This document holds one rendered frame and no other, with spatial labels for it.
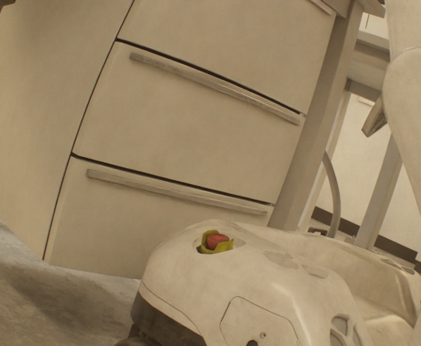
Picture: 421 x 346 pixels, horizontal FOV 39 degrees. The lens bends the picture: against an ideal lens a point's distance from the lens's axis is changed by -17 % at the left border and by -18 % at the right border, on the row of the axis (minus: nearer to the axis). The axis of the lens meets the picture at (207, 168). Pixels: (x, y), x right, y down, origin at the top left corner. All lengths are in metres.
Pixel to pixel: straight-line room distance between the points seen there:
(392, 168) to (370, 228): 0.17
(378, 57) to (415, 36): 0.93
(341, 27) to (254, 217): 0.45
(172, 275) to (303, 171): 0.59
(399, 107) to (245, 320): 0.35
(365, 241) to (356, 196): 3.48
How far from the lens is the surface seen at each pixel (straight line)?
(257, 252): 0.79
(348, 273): 1.13
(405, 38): 0.95
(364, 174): 5.22
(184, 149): 1.10
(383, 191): 1.75
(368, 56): 1.88
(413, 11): 0.96
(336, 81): 1.37
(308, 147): 1.36
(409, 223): 4.96
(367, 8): 1.43
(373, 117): 1.24
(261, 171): 1.26
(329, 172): 2.40
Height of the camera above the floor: 0.50
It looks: 4 degrees down
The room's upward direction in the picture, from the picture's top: 20 degrees clockwise
